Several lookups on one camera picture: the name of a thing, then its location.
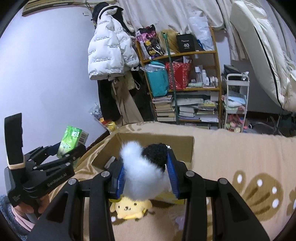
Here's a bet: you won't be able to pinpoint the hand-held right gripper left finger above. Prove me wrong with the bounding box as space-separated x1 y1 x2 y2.
27 162 127 241

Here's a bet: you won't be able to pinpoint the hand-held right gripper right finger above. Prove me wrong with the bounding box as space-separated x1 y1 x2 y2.
166 149 270 241

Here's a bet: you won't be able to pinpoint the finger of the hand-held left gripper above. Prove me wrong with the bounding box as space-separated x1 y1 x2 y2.
24 142 62 166
35 144 87 174

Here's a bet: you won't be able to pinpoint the white and black fluffy plush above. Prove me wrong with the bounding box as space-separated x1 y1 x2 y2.
120 141 173 201

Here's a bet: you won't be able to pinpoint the green tissue pack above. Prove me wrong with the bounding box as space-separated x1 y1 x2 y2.
57 125 89 160

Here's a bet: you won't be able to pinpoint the cardboard box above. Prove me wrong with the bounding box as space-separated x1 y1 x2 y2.
91 132 195 205

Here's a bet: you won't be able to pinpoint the person's left forearm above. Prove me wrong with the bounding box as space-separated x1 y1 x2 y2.
0 195 40 237

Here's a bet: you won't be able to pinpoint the person's left hand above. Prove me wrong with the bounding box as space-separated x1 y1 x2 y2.
11 193 51 220

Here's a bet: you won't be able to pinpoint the yellow dog plush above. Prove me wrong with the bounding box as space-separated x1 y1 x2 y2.
109 196 153 220

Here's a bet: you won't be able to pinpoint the clear plastic bag of goods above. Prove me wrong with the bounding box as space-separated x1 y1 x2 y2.
89 103 118 133

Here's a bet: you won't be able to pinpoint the beige patterned blanket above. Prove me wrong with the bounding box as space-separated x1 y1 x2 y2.
48 120 296 241

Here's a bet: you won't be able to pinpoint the black hanging garment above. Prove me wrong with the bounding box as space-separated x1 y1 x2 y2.
97 79 122 122

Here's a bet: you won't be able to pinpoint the stack of brown books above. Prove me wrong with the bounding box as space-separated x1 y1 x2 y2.
151 95 176 122

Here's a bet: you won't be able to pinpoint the pile of magazines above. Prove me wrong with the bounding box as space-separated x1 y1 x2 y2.
177 94 220 123

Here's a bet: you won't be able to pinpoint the beige hanging pants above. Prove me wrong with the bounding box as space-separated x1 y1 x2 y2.
111 79 144 127

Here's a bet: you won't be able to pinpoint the black hanging bag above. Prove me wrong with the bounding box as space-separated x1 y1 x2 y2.
128 70 153 121

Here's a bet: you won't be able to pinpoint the pile of pink toys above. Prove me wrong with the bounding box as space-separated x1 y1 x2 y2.
225 113 247 132

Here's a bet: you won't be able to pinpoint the green pole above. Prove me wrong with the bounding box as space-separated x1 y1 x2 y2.
162 32 179 123

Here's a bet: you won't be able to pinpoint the teal bag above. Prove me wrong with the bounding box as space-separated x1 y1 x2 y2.
144 61 170 97

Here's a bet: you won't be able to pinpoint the light blue cushion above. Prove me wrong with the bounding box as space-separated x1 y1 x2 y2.
223 91 247 108

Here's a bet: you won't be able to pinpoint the red patterned bag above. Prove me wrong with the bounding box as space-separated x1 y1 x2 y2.
165 61 192 90

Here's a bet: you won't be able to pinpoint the white trolley cart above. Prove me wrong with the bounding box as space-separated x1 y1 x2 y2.
222 73 250 132

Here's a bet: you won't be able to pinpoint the group of cosmetic bottles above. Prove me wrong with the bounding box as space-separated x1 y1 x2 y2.
194 66 220 87

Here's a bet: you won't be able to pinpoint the white puffer jacket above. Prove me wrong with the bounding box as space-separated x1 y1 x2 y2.
87 9 139 81

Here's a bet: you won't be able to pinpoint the black item on cart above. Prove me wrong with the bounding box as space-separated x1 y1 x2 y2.
222 64 249 80

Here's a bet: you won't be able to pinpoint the wooden shelf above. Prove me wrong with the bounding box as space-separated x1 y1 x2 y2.
135 27 223 129

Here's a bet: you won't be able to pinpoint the black and purple printed bag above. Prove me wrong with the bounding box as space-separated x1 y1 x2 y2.
136 24 166 61

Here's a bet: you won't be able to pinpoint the black box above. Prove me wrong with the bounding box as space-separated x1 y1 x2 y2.
176 34 197 53

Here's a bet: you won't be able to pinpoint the blond wig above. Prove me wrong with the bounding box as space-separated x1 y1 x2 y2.
157 30 183 55

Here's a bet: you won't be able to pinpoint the white plastic bag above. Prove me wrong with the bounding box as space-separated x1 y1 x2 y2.
188 16 215 51

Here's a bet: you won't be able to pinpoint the black fuzzy hat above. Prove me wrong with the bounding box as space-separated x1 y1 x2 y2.
91 2 124 22

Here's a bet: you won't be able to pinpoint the floral curtain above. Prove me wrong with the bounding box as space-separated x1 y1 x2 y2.
118 0 232 61

